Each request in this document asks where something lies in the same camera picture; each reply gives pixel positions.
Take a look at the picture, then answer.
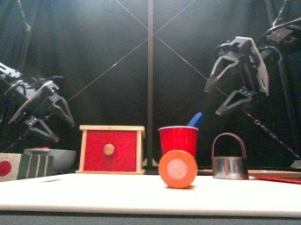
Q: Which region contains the red wooden box with knob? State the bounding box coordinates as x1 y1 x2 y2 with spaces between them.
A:
75 124 148 176

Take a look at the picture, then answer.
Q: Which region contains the thin diagonal brace wire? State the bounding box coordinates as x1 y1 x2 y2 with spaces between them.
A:
114 0 301 161
67 0 197 103

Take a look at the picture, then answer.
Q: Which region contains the grey bowl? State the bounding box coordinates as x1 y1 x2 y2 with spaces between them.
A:
23 148 78 172

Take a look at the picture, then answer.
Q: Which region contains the white cutting board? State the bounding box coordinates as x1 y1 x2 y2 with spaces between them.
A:
0 172 301 219

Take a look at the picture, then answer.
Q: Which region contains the blue utensil handle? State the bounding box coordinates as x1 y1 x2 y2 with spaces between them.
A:
186 112 206 128

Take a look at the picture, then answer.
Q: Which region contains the vertical metal frame pole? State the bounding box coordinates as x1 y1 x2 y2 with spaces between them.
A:
142 0 160 169

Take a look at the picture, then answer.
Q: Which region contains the red plastic cup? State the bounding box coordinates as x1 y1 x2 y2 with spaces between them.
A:
158 126 200 160

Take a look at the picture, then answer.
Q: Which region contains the white block with red dot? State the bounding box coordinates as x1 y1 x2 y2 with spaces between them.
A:
0 152 24 183

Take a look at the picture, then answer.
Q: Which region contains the copper coloured tray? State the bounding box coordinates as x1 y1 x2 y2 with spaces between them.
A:
198 168 301 180

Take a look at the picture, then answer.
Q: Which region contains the orange toy carrot bottom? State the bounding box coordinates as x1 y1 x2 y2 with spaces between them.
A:
158 149 200 190

